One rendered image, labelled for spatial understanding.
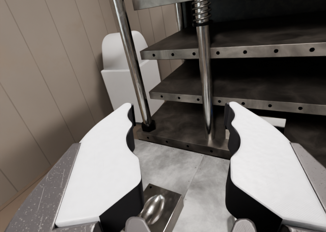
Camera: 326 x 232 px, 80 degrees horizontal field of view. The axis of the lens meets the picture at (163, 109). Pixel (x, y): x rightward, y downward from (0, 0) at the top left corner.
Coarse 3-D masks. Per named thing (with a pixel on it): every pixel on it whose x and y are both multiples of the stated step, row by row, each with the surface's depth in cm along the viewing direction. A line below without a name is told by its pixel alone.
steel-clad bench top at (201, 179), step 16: (144, 144) 116; (144, 160) 104; (160, 160) 102; (176, 160) 100; (192, 160) 98; (208, 160) 96; (224, 160) 94; (144, 176) 94; (160, 176) 93; (176, 176) 91; (192, 176) 89; (208, 176) 88; (224, 176) 86; (176, 192) 84; (192, 192) 82; (208, 192) 81; (224, 192) 80; (192, 208) 76; (208, 208) 75; (224, 208) 74; (176, 224) 72; (192, 224) 71; (208, 224) 70; (224, 224) 69
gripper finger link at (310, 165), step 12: (300, 156) 8; (312, 156) 8; (312, 168) 7; (324, 168) 7; (312, 180) 7; (324, 180) 7; (324, 192) 6; (324, 204) 6; (288, 228) 5; (300, 228) 6
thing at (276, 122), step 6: (246, 108) 101; (258, 114) 95; (264, 114) 94; (270, 114) 93; (276, 114) 93; (282, 114) 92; (270, 120) 92; (276, 120) 91; (282, 120) 90; (276, 126) 92; (282, 126) 91; (228, 132) 107; (282, 132) 92; (228, 138) 109
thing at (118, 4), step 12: (120, 0) 93; (120, 12) 95; (180, 12) 149; (120, 24) 98; (180, 24) 153; (132, 48) 104; (132, 60) 106; (132, 72) 110; (144, 96) 118; (144, 108) 121; (144, 120) 126
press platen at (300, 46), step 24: (216, 24) 144; (240, 24) 128; (264, 24) 114; (288, 24) 104; (312, 24) 95; (168, 48) 103; (192, 48) 94; (216, 48) 88; (240, 48) 83; (264, 48) 79; (288, 48) 75; (312, 48) 74
